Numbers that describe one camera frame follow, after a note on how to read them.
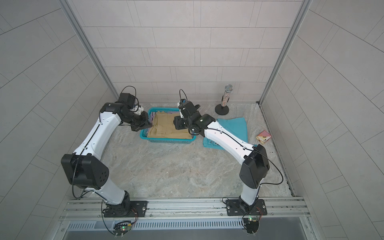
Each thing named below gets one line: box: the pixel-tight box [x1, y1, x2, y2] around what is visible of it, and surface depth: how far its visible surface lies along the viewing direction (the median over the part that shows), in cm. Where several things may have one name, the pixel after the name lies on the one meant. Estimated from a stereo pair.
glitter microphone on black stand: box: [215, 84, 234, 116], surface depth 114 cm
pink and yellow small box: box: [256, 130, 272, 145], surface depth 98 cm
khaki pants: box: [147, 111, 193, 140], surface depth 89 cm
